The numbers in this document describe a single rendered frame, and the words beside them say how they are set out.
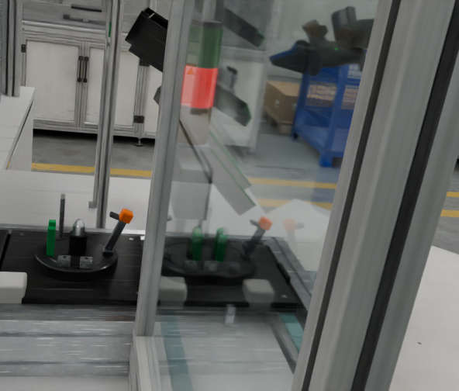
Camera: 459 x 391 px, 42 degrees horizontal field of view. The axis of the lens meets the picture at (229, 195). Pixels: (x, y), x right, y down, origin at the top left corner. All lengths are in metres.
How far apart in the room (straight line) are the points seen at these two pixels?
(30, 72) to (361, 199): 4.82
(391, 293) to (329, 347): 0.03
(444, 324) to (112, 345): 0.71
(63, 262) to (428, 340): 0.72
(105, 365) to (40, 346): 0.10
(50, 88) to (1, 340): 4.14
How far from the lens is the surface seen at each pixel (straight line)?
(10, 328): 0.96
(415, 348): 1.25
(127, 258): 1.11
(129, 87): 5.02
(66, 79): 5.00
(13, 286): 0.97
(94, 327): 0.95
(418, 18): 0.20
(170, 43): 0.77
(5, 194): 1.65
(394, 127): 0.21
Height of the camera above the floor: 1.48
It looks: 20 degrees down
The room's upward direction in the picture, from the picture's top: 9 degrees clockwise
